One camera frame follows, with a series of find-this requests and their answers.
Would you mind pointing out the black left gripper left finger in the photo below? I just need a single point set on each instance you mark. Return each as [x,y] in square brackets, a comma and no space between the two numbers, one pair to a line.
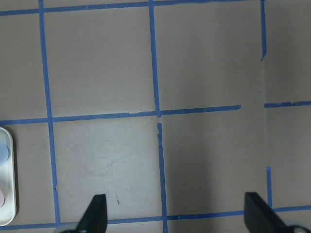
[95,218]

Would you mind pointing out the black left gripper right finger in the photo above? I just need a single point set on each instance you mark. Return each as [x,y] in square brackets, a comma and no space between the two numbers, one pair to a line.
[260,218]

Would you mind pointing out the blue plastic cup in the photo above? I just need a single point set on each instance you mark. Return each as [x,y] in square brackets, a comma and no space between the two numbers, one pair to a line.
[4,153]

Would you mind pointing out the pink plastic cup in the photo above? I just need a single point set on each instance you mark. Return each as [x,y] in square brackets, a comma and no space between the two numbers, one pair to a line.
[2,199]

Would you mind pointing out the cream plastic tray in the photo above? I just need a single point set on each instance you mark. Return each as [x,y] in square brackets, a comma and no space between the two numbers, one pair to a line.
[7,181]

